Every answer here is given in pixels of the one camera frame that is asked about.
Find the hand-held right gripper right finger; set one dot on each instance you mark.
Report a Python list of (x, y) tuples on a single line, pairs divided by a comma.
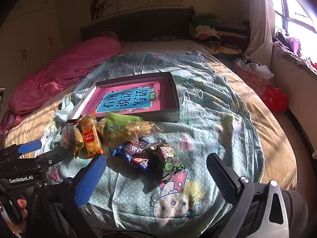
[(220, 176)]

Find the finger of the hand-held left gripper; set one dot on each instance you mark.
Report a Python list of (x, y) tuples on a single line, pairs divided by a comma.
[(29, 146), (53, 155)]

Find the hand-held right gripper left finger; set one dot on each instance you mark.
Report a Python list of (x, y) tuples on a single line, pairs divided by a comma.
[(91, 178)]

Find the clear colourful snack packet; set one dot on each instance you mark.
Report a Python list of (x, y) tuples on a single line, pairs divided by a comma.
[(66, 137)]

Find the orange snack packet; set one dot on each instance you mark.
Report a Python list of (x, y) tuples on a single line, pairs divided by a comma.
[(90, 138)]

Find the blue cookie packet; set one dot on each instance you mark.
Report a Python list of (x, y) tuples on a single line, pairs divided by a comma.
[(131, 156)]

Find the dark red-green snack packet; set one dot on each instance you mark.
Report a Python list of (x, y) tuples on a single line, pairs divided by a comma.
[(168, 163)]

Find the dark cardboard box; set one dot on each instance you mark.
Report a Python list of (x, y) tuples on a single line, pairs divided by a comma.
[(174, 99)]

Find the person's left hand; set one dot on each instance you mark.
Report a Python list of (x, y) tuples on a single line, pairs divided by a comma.
[(21, 204)]

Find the printed cartoon blanket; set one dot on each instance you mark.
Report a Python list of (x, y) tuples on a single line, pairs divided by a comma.
[(210, 119)]

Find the bed with tan sheet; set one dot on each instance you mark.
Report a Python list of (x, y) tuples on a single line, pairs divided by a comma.
[(260, 109)]

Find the pink quilt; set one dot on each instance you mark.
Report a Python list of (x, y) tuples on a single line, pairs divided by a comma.
[(62, 74)]

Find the red plastic bag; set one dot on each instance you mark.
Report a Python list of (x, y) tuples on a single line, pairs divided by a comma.
[(275, 99)]

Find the pink laundry basket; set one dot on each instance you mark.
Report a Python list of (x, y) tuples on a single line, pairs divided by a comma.
[(252, 83)]

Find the white wardrobe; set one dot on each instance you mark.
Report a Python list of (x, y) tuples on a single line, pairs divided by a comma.
[(32, 34)]

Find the white crumpled garment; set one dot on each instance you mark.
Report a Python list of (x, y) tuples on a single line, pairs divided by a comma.
[(255, 67)]

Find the pile of folded clothes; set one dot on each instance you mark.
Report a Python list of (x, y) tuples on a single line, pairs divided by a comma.
[(210, 32)]

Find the clothes heap on windowsill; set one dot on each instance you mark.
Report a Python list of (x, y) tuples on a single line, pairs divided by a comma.
[(289, 47)]

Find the dark headboard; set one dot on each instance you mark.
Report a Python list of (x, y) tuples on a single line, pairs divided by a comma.
[(138, 24)]

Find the cream curtain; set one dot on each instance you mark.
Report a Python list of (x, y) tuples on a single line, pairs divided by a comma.
[(260, 24)]

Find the window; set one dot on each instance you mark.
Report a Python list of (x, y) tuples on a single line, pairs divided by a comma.
[(297, 7)]

